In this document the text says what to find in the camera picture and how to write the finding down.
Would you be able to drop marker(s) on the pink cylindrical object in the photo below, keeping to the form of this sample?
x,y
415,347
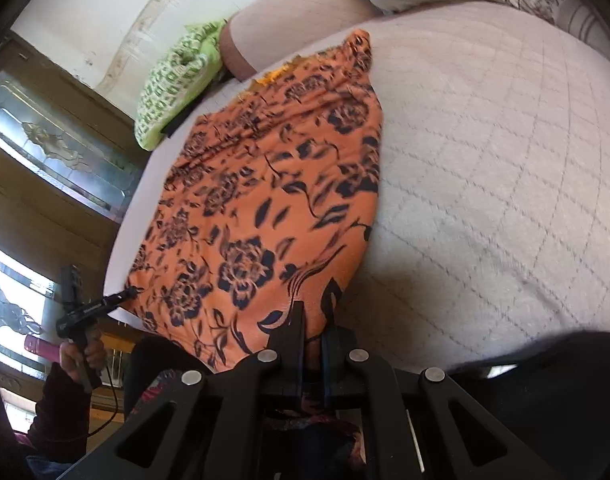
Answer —
x,y
40,345

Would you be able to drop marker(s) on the pink quilted sofa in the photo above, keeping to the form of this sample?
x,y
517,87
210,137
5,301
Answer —
x,y
485,160

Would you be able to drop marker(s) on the large striped floral bolster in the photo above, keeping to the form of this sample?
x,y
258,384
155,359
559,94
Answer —
x,y
590,30

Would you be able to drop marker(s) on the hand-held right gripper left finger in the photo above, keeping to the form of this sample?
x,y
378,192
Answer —
x,y
296,340

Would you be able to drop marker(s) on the person's left forearm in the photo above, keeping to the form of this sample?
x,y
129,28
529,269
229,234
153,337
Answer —
x,y
55,415

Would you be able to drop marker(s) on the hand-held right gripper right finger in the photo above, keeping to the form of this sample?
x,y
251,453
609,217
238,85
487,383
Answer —
x,y
330,360

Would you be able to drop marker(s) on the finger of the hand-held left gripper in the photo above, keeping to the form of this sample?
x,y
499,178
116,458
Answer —
x,y
125,295

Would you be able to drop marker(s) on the green patterned pillow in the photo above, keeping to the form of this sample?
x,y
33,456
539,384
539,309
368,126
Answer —
x,y
180,75

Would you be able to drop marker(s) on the wooden door with stained glass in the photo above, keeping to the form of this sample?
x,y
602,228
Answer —
x,y
10,305
50,135

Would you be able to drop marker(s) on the person's black pants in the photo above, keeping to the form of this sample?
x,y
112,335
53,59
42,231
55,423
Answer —
x,y
560,400

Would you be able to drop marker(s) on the orange floral shirt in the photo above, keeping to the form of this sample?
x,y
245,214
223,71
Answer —
x,y
265,185

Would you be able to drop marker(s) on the person's left hand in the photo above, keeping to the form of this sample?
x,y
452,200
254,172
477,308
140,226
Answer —
x,y
72,360

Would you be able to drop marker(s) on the wooden stool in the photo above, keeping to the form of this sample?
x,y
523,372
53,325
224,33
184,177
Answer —
x,y
117,342

